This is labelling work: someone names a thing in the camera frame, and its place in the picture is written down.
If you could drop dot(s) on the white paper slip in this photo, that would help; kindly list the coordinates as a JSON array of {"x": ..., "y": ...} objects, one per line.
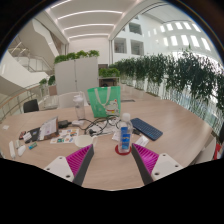
[{"x": 5, "y": 127}]

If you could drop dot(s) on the white paper booklet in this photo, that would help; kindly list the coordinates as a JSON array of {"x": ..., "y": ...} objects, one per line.
[{"x": 49, "y": 128}]

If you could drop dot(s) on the small white device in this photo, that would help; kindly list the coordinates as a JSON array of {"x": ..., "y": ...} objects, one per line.
[{"x": 17, "y": 144}]

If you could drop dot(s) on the white power adapter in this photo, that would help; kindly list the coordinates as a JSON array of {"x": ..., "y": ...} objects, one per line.
[{"x": 78, "y": 122}]

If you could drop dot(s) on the clear blue-labelled water bottle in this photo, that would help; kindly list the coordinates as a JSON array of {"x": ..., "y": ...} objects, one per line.
[{"x": 125, "y": 137}]

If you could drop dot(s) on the clear white-lidded shaker bottle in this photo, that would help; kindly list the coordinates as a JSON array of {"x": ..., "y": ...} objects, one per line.
[{"x": 79, "y": 107}]

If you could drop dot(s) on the green plants on cabinet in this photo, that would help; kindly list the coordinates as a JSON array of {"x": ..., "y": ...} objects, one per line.
[{"x": 76, "y": 55}]

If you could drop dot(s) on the ceiling light strips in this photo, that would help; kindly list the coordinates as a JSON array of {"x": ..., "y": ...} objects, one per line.
[{"x": 88, "y": 24}]

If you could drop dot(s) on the green tote bag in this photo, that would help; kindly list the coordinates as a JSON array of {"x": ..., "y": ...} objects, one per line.
[{"x": 103, "y": 103}]

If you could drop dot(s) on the black wallet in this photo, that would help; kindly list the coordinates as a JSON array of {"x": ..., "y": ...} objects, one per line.
[{"x": 34, "y": 133}]

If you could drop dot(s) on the white cabinet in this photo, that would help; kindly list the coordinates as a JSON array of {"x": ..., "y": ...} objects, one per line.
[{"x": 76, "y": 75}]

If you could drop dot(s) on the black power adapter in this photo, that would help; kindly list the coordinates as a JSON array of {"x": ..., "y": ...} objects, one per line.
[{"x": 62, "y": 124}]

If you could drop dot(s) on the black chair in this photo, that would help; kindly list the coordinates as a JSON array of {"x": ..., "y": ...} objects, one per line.
[{"x": 31, "y": 105}]

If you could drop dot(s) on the low planter with plants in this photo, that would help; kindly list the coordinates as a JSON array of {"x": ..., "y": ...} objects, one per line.
[{"x": 109, "y": 72}]

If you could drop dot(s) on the potted green plants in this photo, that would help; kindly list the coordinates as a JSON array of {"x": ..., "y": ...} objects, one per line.
[{"x": 46, "y": 83}]

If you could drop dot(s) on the small teal object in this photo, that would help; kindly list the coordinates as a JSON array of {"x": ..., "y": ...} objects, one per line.
[{"x": 32, "y": 145}]

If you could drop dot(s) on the white mug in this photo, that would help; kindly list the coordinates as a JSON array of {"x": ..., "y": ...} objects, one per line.
[{"x": 83, "y": 140}]

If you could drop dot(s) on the glass balcony railing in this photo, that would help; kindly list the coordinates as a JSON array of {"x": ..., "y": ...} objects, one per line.
[{"x": 16, "y": 100}]

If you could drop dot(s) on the white plastic packet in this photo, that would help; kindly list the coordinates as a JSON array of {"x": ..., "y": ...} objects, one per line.
[{"x": 142, "y": 141}]

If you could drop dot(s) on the white paper card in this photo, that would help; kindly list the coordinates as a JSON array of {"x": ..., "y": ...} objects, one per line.
[{"x": 116, "y": 135}]

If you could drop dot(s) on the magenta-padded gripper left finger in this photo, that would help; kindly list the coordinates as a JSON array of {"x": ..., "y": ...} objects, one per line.
[{"x": 78, "y": 160}]

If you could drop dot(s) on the white computer mouse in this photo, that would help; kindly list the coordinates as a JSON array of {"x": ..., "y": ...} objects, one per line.
[{"x": 21, "y": 150}]

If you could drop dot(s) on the green plant hedge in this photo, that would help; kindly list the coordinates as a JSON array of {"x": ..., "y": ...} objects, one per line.
[{"x": 173, "y": 73}]

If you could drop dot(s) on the dark blue keyboard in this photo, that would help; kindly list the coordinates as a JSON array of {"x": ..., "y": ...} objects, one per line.
[{"x": 146, "y": 128}]

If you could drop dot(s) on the white power strip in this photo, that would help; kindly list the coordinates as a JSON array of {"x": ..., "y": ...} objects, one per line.
[{"x": 12, "y": 149}]

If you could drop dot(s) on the colourful sticker sheet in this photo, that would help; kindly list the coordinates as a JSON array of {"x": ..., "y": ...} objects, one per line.
[{"x": 65, "y": 136}]

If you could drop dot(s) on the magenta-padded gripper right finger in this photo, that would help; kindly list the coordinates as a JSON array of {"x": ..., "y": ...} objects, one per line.
[{"x": 148, "y": 160}]

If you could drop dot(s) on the small red and black object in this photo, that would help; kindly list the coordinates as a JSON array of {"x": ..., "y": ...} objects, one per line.
[{"x": 22, "y": 135}]

